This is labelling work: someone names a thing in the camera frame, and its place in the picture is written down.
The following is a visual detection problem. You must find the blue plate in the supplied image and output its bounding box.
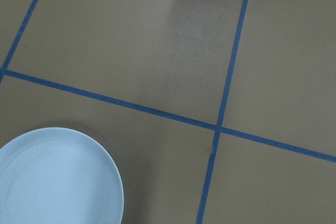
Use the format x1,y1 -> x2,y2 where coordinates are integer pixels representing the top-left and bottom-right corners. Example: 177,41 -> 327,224
1,127 -> 124,223

